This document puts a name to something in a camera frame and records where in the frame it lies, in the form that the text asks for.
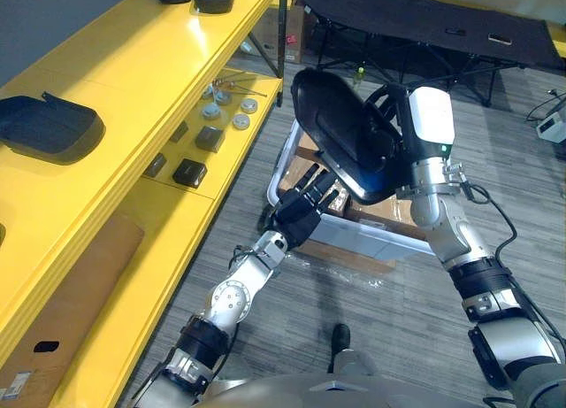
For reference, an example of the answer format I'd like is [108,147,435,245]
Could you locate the black right robot hand white plate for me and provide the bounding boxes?
[362,83,457,171]

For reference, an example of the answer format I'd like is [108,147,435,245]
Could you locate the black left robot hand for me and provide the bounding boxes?
[268,163,342,251]

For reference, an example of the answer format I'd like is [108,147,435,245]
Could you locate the yellow metal shelf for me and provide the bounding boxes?
[0,0,294,408]

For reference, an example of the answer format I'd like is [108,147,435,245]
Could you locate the white plastic crate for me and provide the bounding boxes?
[264,118,438,262]

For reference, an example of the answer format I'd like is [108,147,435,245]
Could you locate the black folding cot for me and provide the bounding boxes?
[293,0,559,108]

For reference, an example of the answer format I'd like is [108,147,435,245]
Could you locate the small black square box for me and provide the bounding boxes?
[169,120,190,143]
[172,158,209,188]
[143,152,168,179]
[195,125,226,153]

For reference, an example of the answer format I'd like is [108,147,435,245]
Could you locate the white power adapter box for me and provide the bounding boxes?
[536,109,566,144]

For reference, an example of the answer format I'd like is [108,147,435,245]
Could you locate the thin metal rods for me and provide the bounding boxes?
[211,76,269,98]

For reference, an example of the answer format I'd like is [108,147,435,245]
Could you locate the robot leg with dark foot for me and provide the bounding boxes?
[326,322,381,378]

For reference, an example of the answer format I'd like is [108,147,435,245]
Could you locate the cardboard box with labels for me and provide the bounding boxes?
[251,4,306,65]

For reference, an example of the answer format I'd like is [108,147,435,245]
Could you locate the grey robot torso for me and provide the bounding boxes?
[194,372,521,408]

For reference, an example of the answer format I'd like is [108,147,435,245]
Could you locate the large brown cardboard box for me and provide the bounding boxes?
[0,212,146,408]

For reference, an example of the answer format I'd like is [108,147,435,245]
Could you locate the black power cable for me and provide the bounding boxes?
[524,87,566,125]

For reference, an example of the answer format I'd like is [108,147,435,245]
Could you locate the black robot wrist cable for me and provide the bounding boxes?
[459,180,566,351]

